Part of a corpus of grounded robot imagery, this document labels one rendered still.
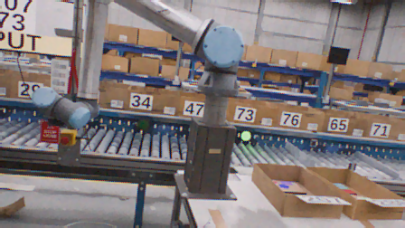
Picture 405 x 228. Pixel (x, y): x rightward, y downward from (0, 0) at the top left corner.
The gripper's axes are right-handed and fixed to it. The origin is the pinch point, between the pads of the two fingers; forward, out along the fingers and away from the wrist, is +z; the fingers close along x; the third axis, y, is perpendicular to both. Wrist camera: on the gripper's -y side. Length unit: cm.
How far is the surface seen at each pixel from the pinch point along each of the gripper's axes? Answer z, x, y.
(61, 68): -3.6, -5.1, -26.3
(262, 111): 59, 128, -37
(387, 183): 21, 196, 18
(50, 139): 15.5, -9.6, 7.7
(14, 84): 59, -52, -39
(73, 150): 18.6, 2.5, 12.1
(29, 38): -6.0, -22.7, -39.9
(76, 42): -9.5, 1.2, -38.8
